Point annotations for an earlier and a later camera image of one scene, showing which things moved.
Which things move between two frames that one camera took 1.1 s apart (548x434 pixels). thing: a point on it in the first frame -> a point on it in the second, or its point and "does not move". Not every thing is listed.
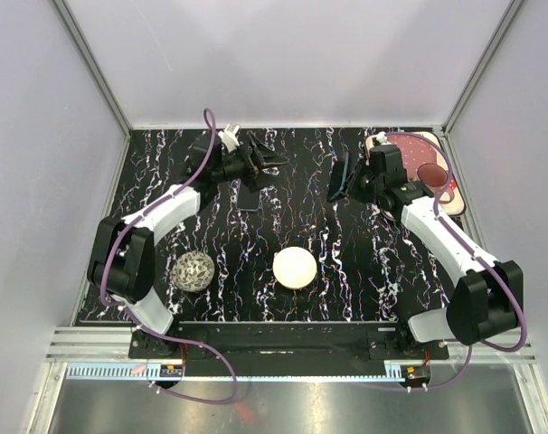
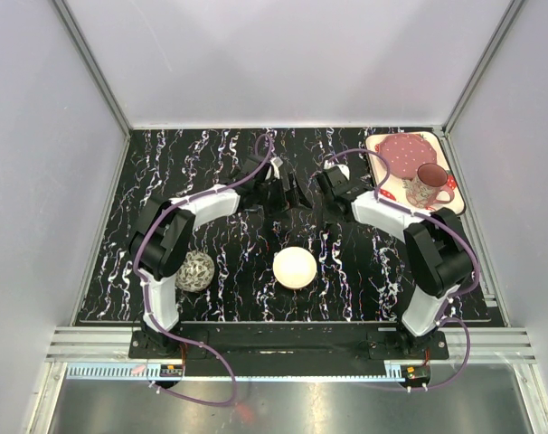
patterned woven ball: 193,271 does not move
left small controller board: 171,371 does not move
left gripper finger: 266,155 -> 297,192
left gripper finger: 266,174 -> 282,190
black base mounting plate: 286,342 does not move
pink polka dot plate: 416,152 does not move
